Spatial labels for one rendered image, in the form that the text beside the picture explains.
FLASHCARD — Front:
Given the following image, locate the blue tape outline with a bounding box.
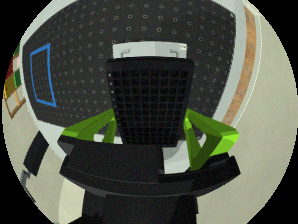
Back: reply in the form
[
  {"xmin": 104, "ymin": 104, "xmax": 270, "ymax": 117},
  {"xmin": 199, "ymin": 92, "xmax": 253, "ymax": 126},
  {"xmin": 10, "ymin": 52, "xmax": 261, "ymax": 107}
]
[{"xmin": 30, "ymin": 43, "xmax": 57, "ymax": 107}]

